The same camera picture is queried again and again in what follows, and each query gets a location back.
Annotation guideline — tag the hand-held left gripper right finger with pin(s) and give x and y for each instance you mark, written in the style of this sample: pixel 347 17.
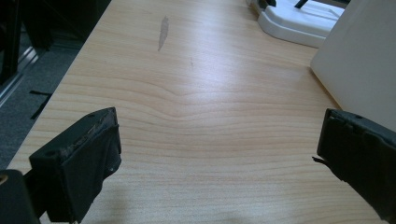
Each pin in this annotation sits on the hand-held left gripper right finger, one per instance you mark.
pixel 361 152

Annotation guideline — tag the black tape strip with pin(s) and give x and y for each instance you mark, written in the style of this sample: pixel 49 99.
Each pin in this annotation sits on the black tape strip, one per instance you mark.
pixel 40 104

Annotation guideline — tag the black metal frame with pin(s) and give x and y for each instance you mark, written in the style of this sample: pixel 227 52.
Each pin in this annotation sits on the black metal frame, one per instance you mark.
pixel 18 28

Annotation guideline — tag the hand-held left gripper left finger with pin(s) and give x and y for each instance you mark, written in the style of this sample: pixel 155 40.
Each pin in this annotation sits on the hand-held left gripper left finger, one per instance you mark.
pixel 77 161

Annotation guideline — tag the white plastic base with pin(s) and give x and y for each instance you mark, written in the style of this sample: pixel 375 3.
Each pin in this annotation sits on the white plastic base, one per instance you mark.
pixel 295 21

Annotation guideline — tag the white box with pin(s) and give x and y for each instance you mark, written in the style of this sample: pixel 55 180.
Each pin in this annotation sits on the white box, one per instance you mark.
pixel 361 62

